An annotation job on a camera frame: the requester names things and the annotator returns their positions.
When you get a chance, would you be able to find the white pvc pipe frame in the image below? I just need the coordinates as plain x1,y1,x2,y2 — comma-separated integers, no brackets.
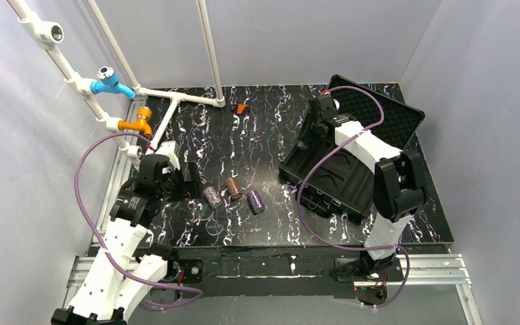
6,0,226,168

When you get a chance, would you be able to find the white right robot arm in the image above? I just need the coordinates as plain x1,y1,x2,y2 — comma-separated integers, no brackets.
299,93,428,267

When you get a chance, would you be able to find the orange grey poker chip stack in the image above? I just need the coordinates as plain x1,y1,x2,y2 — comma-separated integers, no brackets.
225,177,242,200

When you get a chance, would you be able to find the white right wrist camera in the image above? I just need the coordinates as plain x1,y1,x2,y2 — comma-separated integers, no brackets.
332,99,341,112

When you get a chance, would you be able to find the clear blank acrylic button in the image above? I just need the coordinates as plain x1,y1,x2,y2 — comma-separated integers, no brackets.
192,206,215,223

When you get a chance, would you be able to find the purple poker chip stack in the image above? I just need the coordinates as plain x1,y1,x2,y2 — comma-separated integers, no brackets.
246,190,265,214

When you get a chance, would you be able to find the orange plastic faucet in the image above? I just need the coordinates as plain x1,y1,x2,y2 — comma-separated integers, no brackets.
117,106,153,138

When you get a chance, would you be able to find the black poker set case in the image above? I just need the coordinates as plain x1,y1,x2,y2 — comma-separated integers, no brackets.
279,74,425,219

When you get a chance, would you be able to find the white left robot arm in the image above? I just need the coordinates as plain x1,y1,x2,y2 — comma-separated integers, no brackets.
51,154,202,324

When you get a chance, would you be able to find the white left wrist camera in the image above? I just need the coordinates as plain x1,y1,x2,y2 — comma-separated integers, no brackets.
155,140,180,169

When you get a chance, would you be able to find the blue plastic faucet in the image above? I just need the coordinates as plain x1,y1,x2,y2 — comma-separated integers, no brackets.
90,66,136,100

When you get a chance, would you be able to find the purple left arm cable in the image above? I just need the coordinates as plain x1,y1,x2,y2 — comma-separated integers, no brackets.
74,131,204,312

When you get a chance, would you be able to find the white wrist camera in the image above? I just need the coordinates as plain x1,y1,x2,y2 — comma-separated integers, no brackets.
155,140,180,169
332,99,341,112

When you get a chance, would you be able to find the aluminium rail frame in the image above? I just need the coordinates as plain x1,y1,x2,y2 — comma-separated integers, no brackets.
64,96,484,325

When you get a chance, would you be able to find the clear dealer button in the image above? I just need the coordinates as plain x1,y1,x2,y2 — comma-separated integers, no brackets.
205,219,224,236

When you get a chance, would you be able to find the small orange black brush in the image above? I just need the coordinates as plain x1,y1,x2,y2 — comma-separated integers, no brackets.
231,104,250,116

